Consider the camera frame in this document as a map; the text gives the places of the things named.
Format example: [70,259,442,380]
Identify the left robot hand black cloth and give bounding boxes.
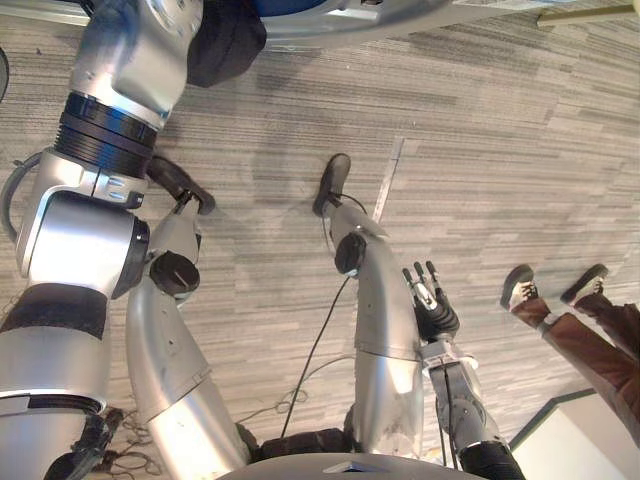
[186,0,268,90]

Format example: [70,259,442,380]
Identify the right robot hand silver fingers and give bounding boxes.
[401,259,462,344]

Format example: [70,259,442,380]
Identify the white laundry basket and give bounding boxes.
[252,0,640,51]

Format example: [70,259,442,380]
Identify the silver right robot leg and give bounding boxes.
[312,152,427,457]

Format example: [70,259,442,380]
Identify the silver robot leg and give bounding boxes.
[312,152,427,457]
[124,154,252,480]

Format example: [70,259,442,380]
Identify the blue cloth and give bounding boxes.
[253,0,342,17]

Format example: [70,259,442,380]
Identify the silver floor strip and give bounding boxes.
[371,136,407,224]

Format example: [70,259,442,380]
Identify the person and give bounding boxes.
[499,263,640,454]

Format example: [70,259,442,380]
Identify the grey robot torso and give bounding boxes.
[214,427,484,480]

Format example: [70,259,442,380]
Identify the dark round object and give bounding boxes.
[0,46,11,103]

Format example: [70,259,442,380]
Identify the silver left robot leg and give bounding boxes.
[124,154,252,480]

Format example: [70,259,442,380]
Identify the light wooden strip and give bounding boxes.
[536,3,640,28]

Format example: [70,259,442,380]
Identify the black cable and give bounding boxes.
[279,192,369,441]

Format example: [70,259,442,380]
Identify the thin grey floor cable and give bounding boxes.
[233,353,357,427]

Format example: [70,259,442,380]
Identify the grey metal rail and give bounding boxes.
[0,0,94,28]

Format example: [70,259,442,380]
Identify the tangled dark floor cables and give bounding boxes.
[97,407,164,477]

